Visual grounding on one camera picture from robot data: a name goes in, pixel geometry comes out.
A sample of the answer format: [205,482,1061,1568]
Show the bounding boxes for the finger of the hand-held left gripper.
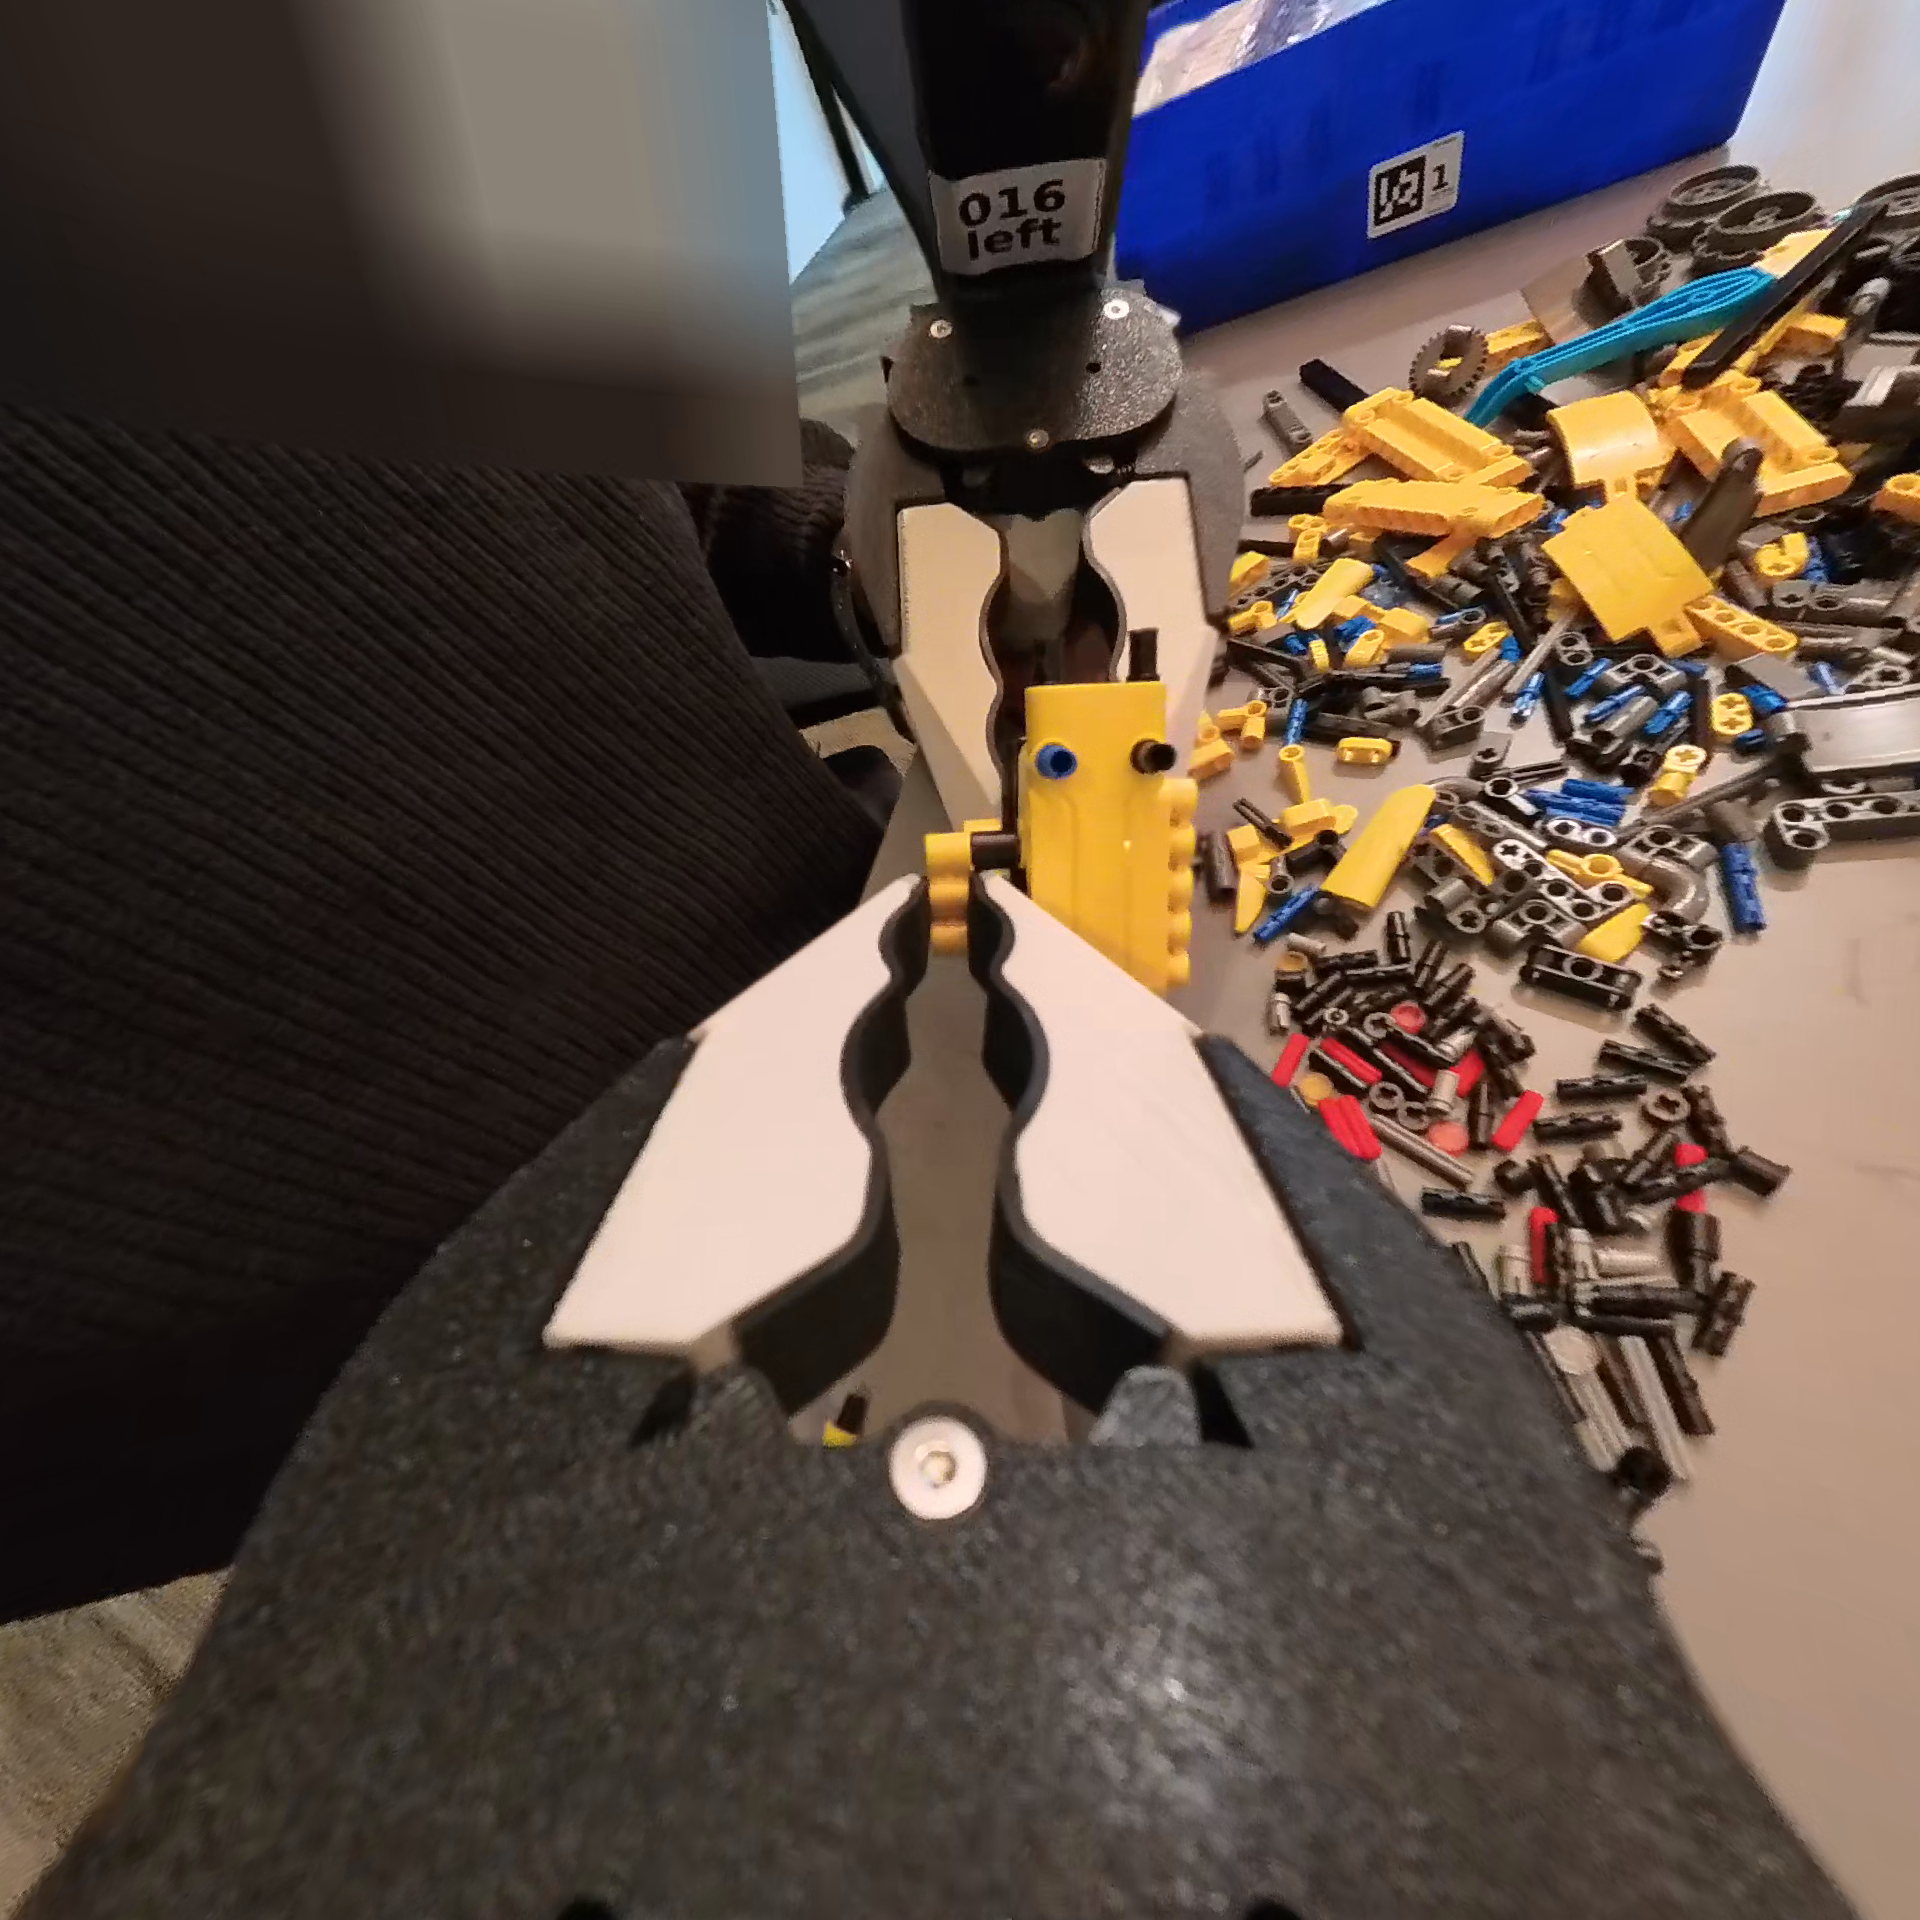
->
[894,503,1040,841]
[1085,473,1222,746]

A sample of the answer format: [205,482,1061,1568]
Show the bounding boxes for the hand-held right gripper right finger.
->
[971,873,1345,1412]

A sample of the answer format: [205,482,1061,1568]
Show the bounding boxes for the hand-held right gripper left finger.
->
[544,873,929,1412]

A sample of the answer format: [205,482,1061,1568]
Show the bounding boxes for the black and yellow brick assembly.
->
[921,631,1202,1000]

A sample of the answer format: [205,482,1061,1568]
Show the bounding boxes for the pile of brick parts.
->
[1213,166,1920,1510]

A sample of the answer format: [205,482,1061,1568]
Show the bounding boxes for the blue bin with plastic bags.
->
[1119,0,1787,331]

